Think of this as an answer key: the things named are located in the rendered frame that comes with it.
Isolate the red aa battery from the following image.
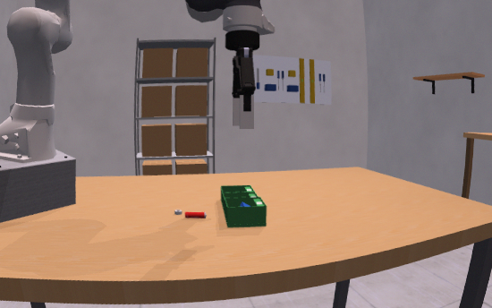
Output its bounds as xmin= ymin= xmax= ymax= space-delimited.
xmin=185 ymin=212 xmax=207 ymax=218

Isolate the green three-compartment bin rack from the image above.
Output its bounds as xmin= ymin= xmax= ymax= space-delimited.
xmin=221 ymin=185 xmax=267 ymax=227

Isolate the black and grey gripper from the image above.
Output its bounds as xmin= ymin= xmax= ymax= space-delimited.
xmin=225 ymin=30 xmax=259 ymax=129

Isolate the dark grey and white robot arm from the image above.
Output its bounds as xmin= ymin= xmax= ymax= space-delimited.
xmin=0 ymin=0 xmax=275 ymax=163

